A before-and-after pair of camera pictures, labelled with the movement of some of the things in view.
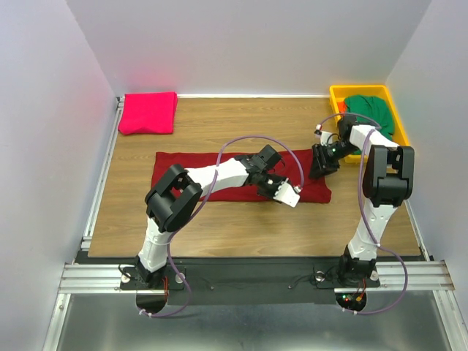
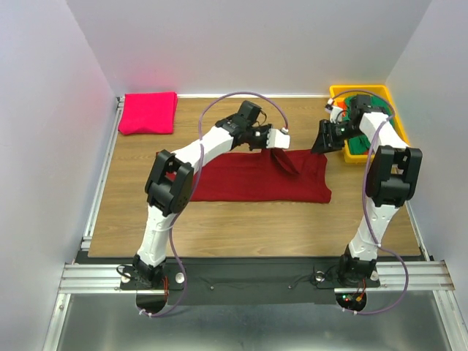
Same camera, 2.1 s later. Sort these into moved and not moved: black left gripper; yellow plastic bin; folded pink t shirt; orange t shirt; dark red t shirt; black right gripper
Moved: black left gripper; black right gripper
Not moved: yellow plastic bin; orange t shirt; dark red t shirt; folded pink t shirt
